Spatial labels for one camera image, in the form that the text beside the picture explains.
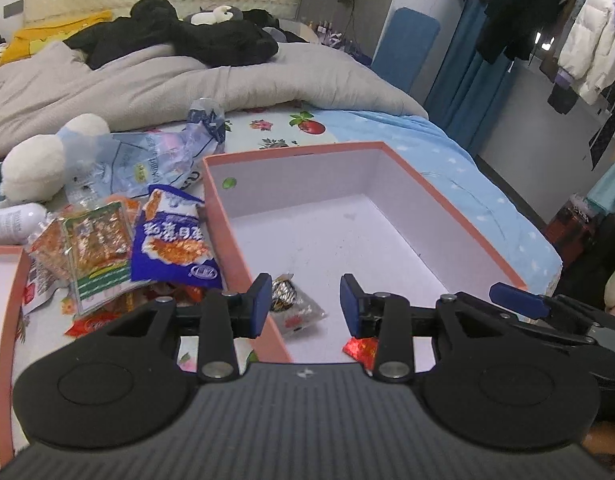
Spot pink box lid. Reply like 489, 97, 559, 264
0, 245, 31, 468

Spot clear plastic bag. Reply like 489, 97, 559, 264
64, 96, 227, 207

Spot white bottle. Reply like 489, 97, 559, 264
0, 202, 49, 244

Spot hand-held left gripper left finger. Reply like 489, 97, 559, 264
104, 273, 273, 383

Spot blue pad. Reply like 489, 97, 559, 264
371, 6, 442, 95

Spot white hanging jacket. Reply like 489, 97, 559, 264
547, 0, 615, 115

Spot blue snack packet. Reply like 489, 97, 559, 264
130, 185, 224, 291

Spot white packet with red label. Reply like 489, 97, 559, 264
21, 265, 70, 317

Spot white and blue plush toy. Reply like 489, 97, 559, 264
0, 112, 111, 211

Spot red and black bag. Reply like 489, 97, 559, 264
543, 194, 605, 261

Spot yellow cloth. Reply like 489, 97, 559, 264
0, 9, 114, 68

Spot black clothing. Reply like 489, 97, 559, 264
64, 0, 308, 70

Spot teal cloth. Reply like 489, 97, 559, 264
585, 150, 615, 217

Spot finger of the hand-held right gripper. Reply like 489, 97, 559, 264
489, 282, 601, 347

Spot black hanging coat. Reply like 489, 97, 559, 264
475, 0, 575, 65

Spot grey duvet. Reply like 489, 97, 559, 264
0, 40, 429, 161

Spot orange clear snack packet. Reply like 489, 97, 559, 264
28, 217, 72, 283

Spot blue curtain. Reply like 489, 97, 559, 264
425, 0, 521, 153

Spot bedside bottles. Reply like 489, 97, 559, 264
304, 19, 373, 67

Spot red foil snack packet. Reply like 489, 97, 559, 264
341, 336, 381, 375

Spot pink cardboard box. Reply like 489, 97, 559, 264
202, 141, 529, 363

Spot silver snack packet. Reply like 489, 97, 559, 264
270, 272, 329, 337

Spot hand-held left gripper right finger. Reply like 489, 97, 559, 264
340, 273, 519, 383

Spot grey and white plush toy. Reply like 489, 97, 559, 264
183, 4, 245, 27

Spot green-edged clear snack packet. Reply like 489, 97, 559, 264
61, 200, 137, 317

